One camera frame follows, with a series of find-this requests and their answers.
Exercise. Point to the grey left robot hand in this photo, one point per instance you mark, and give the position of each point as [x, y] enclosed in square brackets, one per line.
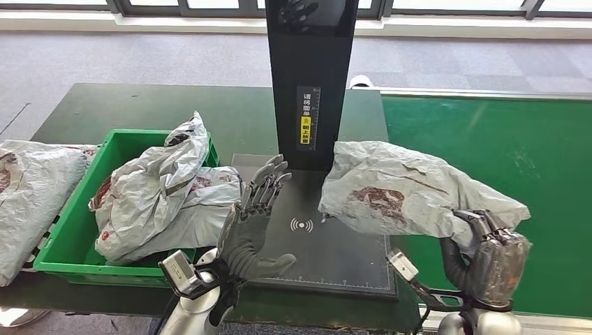
[245, 240]

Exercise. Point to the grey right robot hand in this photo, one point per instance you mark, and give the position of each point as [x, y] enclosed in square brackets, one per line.
[499, 268]

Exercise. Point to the smooth white poly parcel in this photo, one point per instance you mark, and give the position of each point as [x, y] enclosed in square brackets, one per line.
[212, 208]

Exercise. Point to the parcel with brown patch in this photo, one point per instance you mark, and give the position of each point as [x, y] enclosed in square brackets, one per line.
[148, 194]

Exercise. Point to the grey parcel with brown print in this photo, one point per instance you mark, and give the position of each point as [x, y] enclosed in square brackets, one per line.
[393, 189]

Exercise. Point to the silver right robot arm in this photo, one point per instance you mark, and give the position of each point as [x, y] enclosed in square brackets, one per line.
[485, 323]

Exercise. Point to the green conveyor belt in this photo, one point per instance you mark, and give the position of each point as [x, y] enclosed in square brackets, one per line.
[485, 129]

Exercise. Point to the black inbound scanner machine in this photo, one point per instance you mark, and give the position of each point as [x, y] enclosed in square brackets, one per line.
[310, 69]

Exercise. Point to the large grey poly parcel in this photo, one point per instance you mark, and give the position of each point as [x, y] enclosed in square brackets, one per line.
[32, 199]

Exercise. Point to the black and yellow label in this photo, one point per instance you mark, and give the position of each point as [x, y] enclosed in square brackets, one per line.
[307, 118]

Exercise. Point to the dark green table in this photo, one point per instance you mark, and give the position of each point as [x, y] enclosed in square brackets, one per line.
[185, 108]

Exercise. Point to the green plastic crate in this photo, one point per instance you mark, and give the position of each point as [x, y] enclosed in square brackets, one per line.
[69, 249]

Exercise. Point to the pale round floor disc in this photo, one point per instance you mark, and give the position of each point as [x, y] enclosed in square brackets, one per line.
[18, 318]

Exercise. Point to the white window sill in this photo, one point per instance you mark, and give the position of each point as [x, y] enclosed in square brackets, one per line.
[138, 24]

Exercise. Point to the black left camera bracket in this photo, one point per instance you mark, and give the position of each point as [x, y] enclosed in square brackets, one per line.
[210, 277]

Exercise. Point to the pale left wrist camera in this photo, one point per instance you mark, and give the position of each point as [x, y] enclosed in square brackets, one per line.
[178, 273]

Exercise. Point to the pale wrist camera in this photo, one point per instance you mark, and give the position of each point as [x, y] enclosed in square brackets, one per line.
[178, 273]
[402, 264]

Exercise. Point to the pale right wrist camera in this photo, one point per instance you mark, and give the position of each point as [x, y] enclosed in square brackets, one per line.
[402, 264]

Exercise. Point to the dark window frame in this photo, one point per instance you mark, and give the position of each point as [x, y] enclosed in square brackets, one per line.
[217, 8]

